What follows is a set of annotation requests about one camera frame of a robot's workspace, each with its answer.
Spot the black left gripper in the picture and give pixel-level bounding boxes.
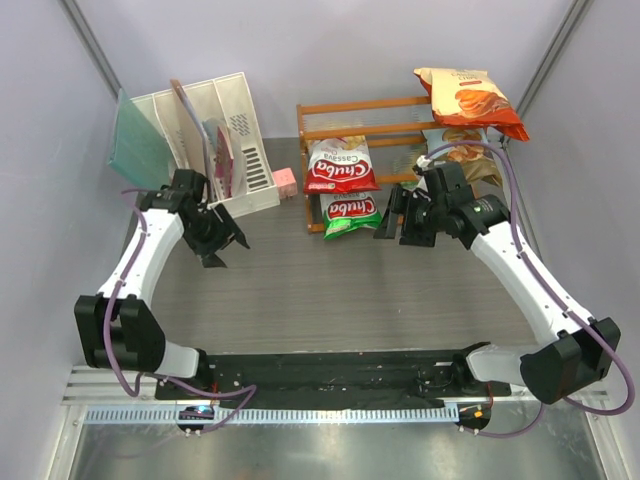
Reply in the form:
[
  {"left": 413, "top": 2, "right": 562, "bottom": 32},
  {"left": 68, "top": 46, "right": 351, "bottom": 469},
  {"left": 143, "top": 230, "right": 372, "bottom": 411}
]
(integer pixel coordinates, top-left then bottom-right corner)
[{"left": 184, "top": 204, "right": 247, "bottom": 267}]

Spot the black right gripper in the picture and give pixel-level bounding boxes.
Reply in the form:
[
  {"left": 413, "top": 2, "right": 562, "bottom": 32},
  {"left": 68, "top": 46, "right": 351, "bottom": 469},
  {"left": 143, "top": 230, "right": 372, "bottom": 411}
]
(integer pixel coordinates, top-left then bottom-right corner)
[{"left": 374, "top": 187, "right": 448, "bottom": 248}]

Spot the green Chuba bag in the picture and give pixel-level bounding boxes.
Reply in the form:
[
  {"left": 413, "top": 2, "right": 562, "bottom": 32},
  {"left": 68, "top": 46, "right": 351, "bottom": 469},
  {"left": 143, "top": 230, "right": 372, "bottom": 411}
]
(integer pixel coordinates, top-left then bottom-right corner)
[
  {"left": 401, "top": 181, "right": 417, "bottom": 191},
  {"left": 320, "top": 192, "right": 382, "bottom": 240}
]

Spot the red Chuba chips bag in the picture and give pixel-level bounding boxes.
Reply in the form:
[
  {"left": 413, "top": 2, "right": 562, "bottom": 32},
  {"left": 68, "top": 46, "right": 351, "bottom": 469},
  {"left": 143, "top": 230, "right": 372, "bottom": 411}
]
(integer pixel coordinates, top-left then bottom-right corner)
[{"left": 304, "top": 136, "right": 380, "bottom": 194}]

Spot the light blue cassava chips bag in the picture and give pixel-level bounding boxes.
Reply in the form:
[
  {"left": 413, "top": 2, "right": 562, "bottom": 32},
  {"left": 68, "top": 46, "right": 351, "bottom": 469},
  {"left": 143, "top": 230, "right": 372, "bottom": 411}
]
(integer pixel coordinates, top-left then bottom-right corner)
[{"left": 423, "top": 127, "right": 503, "bottom": 186}]

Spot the beige orange cassava chips bag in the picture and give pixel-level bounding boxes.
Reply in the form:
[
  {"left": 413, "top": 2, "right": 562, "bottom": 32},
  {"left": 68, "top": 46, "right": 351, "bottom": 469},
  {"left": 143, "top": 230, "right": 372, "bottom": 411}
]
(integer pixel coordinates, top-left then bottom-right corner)
[{"left": 414, "top": 67, "right": 530, "bottom": 142}]

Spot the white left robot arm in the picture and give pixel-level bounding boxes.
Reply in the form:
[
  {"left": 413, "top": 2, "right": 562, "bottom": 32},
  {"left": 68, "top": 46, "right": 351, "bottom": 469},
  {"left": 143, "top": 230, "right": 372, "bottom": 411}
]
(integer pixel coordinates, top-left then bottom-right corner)
[{"left": 74, "top": 169, "right": 247, "bottom": 399}]

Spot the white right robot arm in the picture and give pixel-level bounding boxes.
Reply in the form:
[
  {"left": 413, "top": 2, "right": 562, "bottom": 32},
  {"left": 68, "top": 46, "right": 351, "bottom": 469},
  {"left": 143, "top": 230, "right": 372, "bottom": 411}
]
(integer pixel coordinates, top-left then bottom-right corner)
[{"left": 374, "top": 162, "right": 621, "bottom": 405}]

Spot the orange wooden shelf rack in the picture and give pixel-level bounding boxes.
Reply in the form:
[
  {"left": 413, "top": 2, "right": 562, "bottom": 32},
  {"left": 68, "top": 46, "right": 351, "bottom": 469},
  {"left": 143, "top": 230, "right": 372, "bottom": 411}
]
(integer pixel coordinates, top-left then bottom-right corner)
[{"left": 296, "top": 94, "right": 438, "bottom": 234}]

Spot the pink patterned booklet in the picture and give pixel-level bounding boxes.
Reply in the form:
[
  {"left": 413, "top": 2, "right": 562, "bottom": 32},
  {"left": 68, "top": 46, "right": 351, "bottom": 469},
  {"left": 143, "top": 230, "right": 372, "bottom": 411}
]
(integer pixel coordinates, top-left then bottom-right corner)
[{"left": 203, "top": 117, "right": 245, "bottom": 199}]

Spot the small pink box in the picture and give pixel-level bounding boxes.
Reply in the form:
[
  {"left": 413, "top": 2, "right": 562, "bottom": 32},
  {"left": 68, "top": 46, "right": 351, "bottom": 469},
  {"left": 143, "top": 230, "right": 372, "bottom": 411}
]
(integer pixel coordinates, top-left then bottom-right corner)
[{"left": 273, "top": 168, "right": 298, "bottom": 200}]

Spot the brown flat board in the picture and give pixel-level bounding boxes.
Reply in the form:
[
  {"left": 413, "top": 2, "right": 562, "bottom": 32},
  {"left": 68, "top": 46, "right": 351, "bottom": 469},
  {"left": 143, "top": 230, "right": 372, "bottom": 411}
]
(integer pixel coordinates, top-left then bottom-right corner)
[{"left": 170, "top": 78, "right": 215, "bottom": 175}]

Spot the cream plastic file organizer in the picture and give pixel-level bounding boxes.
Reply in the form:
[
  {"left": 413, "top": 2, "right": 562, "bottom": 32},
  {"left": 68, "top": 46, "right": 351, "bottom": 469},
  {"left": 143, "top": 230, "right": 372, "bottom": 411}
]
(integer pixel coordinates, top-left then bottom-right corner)
[{"left": 133, "top": 72, "right": 280, "bottom": 218}]

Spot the teal green folder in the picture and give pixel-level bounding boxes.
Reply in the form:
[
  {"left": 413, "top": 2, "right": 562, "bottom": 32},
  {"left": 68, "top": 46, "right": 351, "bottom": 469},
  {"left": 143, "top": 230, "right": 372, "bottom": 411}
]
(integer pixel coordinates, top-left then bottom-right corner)
[{"left": 108, "top": 88, "right": 174, "bottom": 190}]

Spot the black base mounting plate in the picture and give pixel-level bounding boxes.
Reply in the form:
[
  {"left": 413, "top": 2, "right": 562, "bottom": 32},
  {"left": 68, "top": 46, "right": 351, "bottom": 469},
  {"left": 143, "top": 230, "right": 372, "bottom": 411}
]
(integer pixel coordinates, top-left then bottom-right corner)
[{"left": 154, "top": 349, "right": 511, "bottom": 407}]

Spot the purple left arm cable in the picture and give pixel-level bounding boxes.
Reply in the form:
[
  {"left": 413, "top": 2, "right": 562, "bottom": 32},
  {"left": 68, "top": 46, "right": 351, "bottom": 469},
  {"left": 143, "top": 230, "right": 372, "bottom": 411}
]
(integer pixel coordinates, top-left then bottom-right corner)
[{"left": 103, "top": 187, "right": 259, "bottom": 432}]

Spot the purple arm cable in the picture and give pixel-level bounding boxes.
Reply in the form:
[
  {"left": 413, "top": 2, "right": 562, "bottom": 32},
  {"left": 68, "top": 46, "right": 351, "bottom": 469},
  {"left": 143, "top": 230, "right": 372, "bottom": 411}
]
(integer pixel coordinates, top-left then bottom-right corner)
[
  {"left": 103, "top": 187, "right": 259, "bottom": 432},
  {"left": 424, "top": 141, "right": 637, "bottom": 439}
]

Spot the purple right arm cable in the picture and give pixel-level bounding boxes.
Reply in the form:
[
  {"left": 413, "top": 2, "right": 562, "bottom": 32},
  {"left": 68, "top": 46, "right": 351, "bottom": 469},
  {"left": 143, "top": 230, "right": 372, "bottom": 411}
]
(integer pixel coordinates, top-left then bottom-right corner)
[{"left": 424, "top": 141, "right": 637, "bottom": 439}]

